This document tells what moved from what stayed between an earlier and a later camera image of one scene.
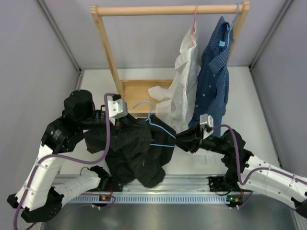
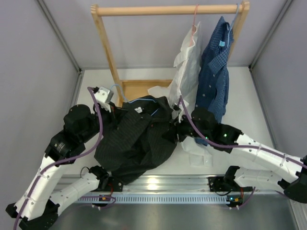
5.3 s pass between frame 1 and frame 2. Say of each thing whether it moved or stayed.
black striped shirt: moved
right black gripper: moved
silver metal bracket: moved
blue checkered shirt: stayed
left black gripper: stayed
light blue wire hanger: moved
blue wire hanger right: stayed
